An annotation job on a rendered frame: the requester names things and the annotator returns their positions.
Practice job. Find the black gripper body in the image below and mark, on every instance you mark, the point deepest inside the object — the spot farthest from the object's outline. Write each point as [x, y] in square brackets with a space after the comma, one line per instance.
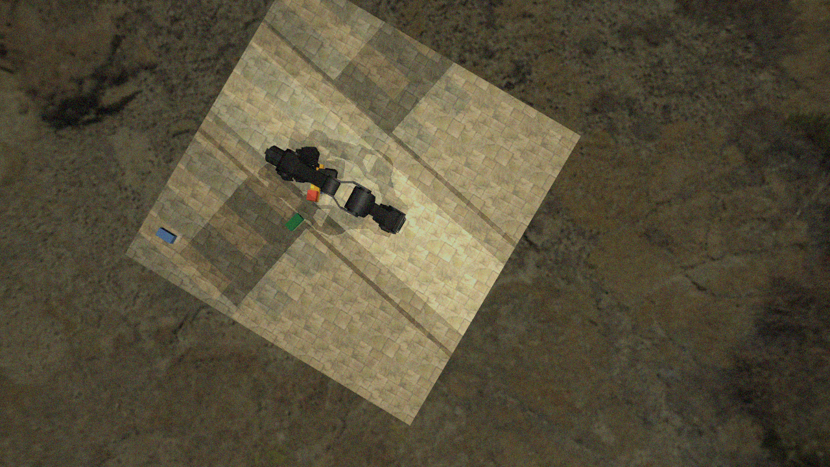
[327, 172]

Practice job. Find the green rectangular block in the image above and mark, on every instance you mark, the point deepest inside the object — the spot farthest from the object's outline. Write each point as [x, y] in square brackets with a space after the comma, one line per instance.
[294, 222]

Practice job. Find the orange bar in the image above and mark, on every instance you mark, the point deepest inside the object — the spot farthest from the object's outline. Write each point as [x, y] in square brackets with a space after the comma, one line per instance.
[314, 193]

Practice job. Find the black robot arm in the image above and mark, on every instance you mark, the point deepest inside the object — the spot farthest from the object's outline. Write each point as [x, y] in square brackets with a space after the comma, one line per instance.
[360, 203]

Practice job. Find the blue rectangular block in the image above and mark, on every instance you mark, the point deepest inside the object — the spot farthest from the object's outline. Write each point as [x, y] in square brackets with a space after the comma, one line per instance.
[166, 235]

